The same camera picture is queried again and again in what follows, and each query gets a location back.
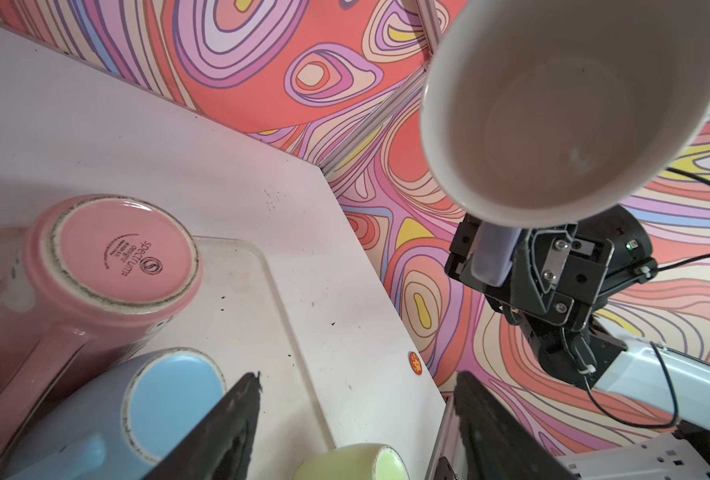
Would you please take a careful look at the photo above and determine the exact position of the beige serving tray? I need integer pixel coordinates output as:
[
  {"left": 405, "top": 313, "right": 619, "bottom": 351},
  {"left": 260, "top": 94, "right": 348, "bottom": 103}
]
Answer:
[{"left": 143, "top": 237, "right": 334, "bottom": 479}]

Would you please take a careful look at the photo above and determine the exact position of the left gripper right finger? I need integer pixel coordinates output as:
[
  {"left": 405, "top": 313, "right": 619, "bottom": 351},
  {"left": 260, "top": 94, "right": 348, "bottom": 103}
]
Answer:
[{"left": 454, "top": 371, "right": 575, "bottom": 480}]

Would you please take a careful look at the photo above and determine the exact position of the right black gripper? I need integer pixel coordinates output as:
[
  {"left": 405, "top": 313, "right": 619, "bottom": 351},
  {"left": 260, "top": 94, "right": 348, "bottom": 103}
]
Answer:
[{"left": 445, "top": 205, "right": 658, "bottom": 330}]

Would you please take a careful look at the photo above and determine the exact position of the light blue mug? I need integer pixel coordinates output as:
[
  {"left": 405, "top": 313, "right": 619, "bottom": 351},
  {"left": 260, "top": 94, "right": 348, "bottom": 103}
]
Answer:
[{"left": 4, "top": 348, "right": 227, "bottom": 479}]

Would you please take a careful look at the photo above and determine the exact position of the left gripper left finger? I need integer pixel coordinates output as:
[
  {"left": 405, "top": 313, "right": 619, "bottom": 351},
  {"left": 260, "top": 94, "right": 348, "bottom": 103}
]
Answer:
[{"left": 144, "top": 372, "right": 261, "bottom": 480}]

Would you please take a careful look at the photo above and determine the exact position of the purple mug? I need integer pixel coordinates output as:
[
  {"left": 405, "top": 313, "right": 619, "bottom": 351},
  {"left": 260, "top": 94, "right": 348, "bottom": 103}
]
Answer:
[{"left": 419, "top": 0, "right": 710, "bottom": 288}]

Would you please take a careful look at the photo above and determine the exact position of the red round sticker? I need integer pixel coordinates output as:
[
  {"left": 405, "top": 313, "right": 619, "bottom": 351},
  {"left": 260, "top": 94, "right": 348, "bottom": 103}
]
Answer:
[{"left": 408, "top": 351, "right": 423, "bottom": 376}]

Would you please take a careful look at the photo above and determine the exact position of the light green mug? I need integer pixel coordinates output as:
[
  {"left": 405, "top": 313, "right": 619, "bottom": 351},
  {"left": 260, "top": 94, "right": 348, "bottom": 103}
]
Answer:
[{"left": 293, "top": 443, "right": 410, "bottom": 480}]

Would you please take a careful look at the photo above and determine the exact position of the pink mug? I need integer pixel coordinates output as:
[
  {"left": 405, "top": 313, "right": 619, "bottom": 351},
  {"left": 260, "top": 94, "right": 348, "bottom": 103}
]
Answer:
[{"left": 0, "top": 194, "right": 202, "bottom": 460}]

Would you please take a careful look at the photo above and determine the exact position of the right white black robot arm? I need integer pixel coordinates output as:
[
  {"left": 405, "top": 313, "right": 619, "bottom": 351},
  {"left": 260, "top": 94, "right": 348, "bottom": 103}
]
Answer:
[{"left": 445, "top": 206, "right": 710, "bottom": 479}]

